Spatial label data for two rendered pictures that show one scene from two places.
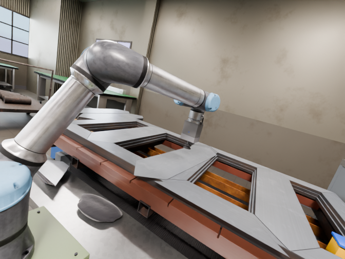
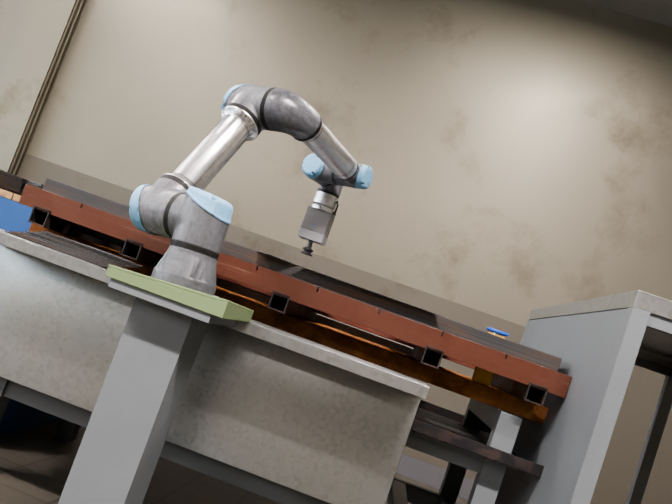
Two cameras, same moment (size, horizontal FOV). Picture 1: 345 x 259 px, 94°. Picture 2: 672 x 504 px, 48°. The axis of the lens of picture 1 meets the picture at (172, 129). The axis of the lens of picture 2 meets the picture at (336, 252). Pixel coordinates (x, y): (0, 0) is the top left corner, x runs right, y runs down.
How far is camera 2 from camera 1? 168 cm
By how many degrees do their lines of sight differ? 26
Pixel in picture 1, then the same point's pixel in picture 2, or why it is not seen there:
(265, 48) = (420, 101)
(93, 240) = not seen: hidden behind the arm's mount
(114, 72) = (296, 123)
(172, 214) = (323, 299)
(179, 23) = not seen: outside the picture
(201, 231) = (360, 311)
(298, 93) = (488, 222)
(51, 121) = (217, 160)
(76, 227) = not seen: hidden behind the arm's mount
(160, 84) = (325, 142)
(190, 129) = (316, 221)
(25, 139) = (195, 175)
